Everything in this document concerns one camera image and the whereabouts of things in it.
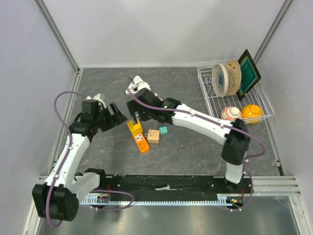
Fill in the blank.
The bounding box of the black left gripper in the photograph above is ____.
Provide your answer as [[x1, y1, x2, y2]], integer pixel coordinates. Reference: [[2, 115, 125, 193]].
[[94, 102, 127, 133]]

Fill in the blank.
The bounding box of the white triangular power strip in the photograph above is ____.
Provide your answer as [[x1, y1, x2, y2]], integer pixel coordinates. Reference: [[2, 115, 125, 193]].
[[125, 75, 150, 96]]

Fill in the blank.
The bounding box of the yellow cube socket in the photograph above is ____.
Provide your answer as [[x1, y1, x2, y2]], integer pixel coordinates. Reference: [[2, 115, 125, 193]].
[[127, 120, 143, 136]]

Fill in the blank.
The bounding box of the orange power strip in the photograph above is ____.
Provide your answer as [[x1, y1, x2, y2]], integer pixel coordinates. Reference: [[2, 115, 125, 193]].
[[133, 133, 150, 153]]

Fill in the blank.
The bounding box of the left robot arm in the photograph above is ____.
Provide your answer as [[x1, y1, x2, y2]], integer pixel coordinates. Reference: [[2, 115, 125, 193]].
[[32, 95, 127, 221]]

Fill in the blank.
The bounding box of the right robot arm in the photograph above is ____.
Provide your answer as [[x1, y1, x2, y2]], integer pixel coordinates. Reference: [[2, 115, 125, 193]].
[[126, 88, 250, 193]]

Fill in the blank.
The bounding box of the beige cube socket adapter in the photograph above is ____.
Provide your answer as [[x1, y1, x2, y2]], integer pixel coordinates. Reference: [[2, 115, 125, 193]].
[[144, 129, 160, 144]]

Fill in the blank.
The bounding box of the teal charger adapter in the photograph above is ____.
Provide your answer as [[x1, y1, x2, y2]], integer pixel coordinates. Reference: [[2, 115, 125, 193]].
[[159, 126, 168, 135]]

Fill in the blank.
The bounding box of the cream plate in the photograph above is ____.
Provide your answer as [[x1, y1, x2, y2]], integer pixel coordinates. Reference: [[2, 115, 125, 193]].
[[212, 64, 229, 97]]

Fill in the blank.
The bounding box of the red white patterned bowl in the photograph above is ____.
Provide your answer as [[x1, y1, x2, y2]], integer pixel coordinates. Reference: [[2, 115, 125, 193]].
[[221, 106, 242, 121]]

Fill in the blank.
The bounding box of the beige patterned plate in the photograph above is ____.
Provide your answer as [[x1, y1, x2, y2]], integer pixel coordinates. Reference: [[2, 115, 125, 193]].
[[225, 60, 242, 96]]

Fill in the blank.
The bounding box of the yellow bowl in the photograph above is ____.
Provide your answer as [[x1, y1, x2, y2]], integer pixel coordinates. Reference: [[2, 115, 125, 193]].
[[241, 104, 263, 124]]

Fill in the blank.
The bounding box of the green square dish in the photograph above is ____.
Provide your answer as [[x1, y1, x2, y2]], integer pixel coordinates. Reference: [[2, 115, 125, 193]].
[[236, 49, 261, 101]]

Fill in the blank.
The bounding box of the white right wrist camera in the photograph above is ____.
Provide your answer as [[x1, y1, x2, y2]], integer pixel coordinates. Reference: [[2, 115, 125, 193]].
[[128, 76, 150, 95]]

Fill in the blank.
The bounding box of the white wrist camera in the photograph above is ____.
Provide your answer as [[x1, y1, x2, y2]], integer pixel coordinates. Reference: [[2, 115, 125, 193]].
[[86, 93, 107, 108], [128, 76, 150, 95]]

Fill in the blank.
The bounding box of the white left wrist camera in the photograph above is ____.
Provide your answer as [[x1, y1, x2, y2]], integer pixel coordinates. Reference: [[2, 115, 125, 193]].
[[86, 93, 107, 108]]

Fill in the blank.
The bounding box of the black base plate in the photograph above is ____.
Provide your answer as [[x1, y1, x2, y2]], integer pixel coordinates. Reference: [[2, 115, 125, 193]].
[[93, 175, 251, 196]]

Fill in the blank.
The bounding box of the white wire dish rack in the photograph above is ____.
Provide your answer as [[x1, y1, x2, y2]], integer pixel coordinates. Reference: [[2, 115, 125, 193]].
[[197, 60, 274, 124]]

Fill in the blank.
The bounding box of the grey cable duct rail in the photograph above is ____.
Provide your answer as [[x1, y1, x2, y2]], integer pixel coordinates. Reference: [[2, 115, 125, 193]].
[[80, 192, 243, 206]]

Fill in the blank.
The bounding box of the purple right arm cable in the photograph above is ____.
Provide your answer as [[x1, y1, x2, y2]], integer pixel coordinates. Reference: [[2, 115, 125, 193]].
[[126, 77, 267, 212]]

